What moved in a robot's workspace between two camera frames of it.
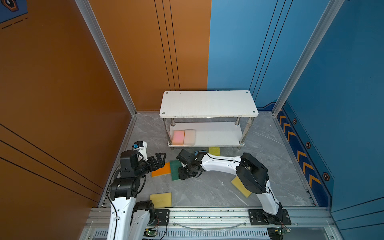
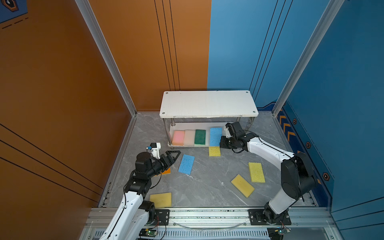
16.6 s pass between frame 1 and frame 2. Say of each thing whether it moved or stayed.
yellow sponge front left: stayed
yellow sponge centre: stayed
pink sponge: stayed
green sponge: moved
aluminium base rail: stayed
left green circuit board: stayed
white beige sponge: stayed
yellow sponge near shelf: stayed
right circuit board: stayed
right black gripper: moved
